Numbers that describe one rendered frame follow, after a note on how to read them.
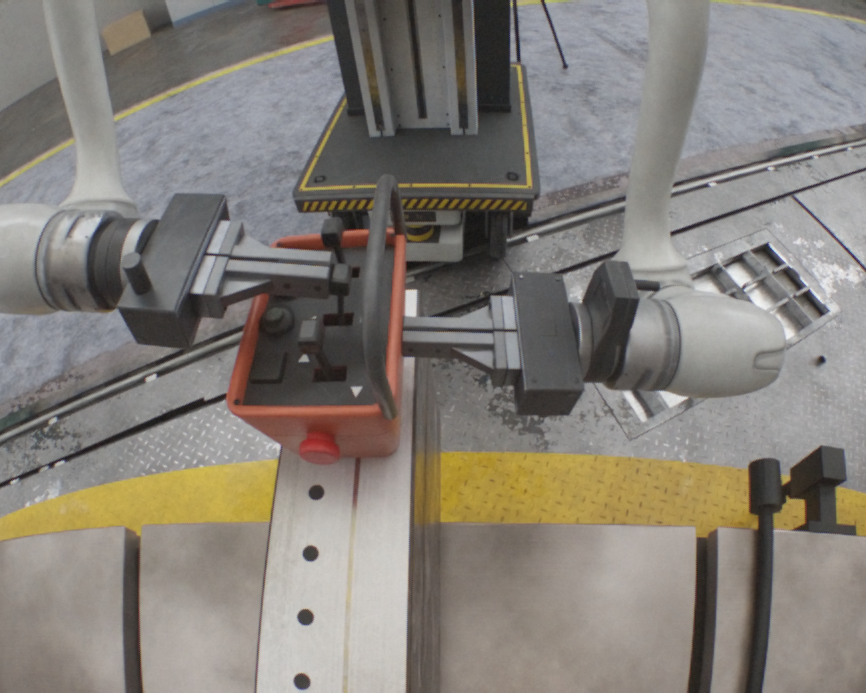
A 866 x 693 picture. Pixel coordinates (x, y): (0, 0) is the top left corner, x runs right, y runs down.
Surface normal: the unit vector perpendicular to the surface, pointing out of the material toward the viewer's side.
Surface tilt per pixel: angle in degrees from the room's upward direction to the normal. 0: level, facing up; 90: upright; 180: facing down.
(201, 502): 0
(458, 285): 0
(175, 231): 12
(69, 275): 60
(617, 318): 68
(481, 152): 0
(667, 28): 82
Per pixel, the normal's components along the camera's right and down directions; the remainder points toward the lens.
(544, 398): -0.01, 0.82
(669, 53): -0.61, 0.64
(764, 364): 0.18, 0.30
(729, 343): 0.00, -0.05
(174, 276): 0.14, -0.56
